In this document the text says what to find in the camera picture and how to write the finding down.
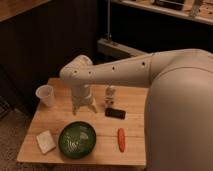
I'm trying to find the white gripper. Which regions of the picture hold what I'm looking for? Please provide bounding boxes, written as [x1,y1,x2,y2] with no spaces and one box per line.
[72,85,97,115]

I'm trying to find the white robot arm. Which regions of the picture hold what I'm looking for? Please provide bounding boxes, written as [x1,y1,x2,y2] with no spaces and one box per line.
[60,49,213,171]

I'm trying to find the green ceramic bowl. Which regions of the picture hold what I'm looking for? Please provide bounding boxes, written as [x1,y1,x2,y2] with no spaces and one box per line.
[58,121,96,159]

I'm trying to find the black smartphone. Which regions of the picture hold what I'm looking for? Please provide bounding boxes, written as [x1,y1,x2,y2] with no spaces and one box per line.
[105,108,126,119]

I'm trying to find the small white figurine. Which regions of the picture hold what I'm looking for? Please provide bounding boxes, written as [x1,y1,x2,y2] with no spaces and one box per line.
[105,85,115,108]

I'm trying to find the white plastic cup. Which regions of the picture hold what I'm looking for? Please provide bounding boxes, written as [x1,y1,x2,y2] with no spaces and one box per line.
[36,85,54,107]

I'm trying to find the wooden table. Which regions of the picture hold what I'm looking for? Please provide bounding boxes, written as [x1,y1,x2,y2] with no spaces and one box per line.
[17,78,147,166]

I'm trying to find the orange carrot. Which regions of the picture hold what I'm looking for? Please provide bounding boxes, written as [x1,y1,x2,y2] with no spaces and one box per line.
[117,128,125,152]

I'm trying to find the white sponge block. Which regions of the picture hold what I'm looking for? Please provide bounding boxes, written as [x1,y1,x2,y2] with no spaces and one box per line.
[36,130,56,154]

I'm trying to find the grey metal beam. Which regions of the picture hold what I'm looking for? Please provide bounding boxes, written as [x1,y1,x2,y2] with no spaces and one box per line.
[97,38,145,59]

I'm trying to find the wooden shelf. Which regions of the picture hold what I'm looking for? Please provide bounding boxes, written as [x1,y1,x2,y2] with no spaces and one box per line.
[111,0,213,26]

